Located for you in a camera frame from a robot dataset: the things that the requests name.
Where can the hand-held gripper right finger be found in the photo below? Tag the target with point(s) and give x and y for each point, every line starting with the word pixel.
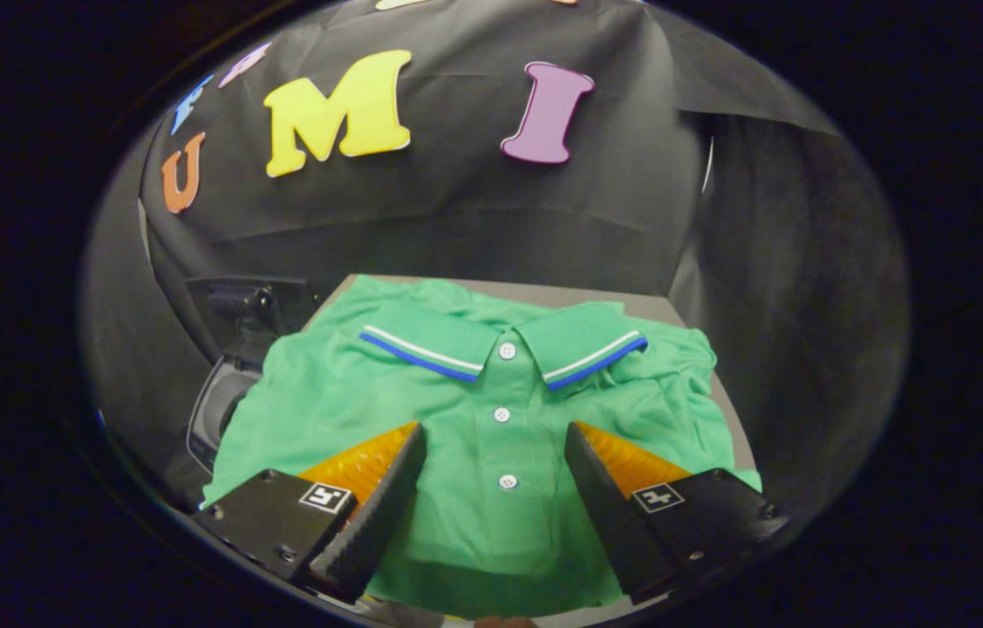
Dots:
pixel 613 515

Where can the dark washing machine lid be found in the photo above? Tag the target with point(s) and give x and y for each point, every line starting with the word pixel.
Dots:
pixel 229 305

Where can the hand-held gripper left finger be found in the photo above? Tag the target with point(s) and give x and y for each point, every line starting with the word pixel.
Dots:
pixel 378 515

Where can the green polo shirt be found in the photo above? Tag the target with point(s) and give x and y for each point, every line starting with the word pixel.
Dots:
pixel 500 541

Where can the beige cabinet with dark top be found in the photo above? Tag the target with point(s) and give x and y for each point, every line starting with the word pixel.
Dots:
pixel 631 305

